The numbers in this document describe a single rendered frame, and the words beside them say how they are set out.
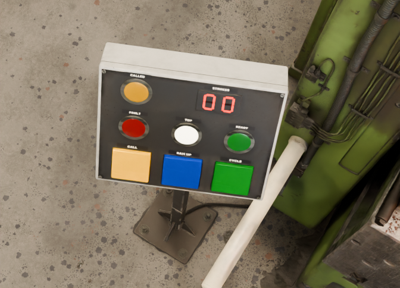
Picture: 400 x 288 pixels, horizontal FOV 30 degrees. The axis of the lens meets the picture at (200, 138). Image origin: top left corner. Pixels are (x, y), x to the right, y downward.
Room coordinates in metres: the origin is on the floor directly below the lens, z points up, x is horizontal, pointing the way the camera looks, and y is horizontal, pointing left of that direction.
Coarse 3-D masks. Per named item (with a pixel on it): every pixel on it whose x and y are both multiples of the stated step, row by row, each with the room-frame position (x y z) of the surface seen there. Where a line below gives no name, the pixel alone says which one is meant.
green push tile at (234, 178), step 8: (216, 168) 0.44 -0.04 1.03; (224, 168) 0.44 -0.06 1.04; (232, 168) 0.45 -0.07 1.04; (240, 168) 0.45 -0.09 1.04; (248, 168) 0.45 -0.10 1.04; (216, 176) 0.43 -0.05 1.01; (224, 176) 0.43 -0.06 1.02; (232, 176) 0.44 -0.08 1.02; (240, 176) 0.44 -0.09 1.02; (248, 176) 0.44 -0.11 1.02; (216, 184) 0.42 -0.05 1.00; (224, 184) 0.42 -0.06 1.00; (232, 184) 0.42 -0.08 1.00; (240, 184) 0.43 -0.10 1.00; (248, 184) 0.43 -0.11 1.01; (224, 192) 0.41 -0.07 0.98; (232, 192) 0.41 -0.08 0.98; (240, 192) 0.42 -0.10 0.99; (248, 192) 0.42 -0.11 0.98
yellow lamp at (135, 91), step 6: (132, 84) 0.52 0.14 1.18; (138, 84) 0.52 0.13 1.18; (126, 90) 0.51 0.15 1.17; (132, 90) 0.51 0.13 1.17; (138, 90) 0.52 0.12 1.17; (144, 90) 0.52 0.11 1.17; (126, 96) 0.51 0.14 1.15; (132, 96) 0.51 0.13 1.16; (138, 96) 0.51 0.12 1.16; (144, 96) 0.51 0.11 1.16
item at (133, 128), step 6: (126, 120) 0.48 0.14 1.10; (132, 120) 0.48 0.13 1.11; (138, 120) 0.48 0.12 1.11; (126, 126) 0.47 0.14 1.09; (132, 126) 0.47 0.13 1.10; (138, 126) 0.47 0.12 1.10; (144, 126) 0.48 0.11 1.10; (126, 132) 0.46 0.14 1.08; (132, 132) 0.47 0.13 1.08; (138, 132) 0.47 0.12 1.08; (144, 132) 0.47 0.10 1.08
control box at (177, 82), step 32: (128, 64) 0.55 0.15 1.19; (160, 64) 0.57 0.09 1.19; (192, 64) 0.58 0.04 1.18; (224, 64) 0.60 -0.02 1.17; (256, 64) 0.61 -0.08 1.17; (160, 96) 0.52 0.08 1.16; (192, 96) 0.52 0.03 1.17; (224, 96) 0.53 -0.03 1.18; (256, 96) 0.54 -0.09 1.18; (160, 128) 0.48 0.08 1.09; (224, 128) 0.50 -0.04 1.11; (256, 128) 0.50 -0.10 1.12; (96, 160) 0.42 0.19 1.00; (160, 160) 0.44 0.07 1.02; (224, 160) 0.46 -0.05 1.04; (256, 160) 0.47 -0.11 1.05; (256, 192) 0.42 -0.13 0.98
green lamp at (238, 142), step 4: (232, 136) 0.49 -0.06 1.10; (236, 136) 0.49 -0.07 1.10; (240, 136) 0.49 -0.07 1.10; (244, 136) 0.49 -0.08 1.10; (228, 140) 0.48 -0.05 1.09; (232, 140) 0.48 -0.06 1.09; (236, 140) 0.48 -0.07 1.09; (240, 140) 0.48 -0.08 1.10; (244, 140) 0.48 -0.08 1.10; (248, 140) 0.49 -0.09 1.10; (228, 144) 0.48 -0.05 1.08; (232, 144) 0.48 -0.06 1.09; (236, 144) 0.48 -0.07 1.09; (240, 144) 0.48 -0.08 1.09; (244, 144) 0.48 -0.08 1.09; (248, 144) 0.48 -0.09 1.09; (232, 148) 0.47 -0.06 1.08; (236, 148) 0.47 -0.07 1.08; (240, 148) 0.47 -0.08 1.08; (244, 148) 0.48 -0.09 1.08
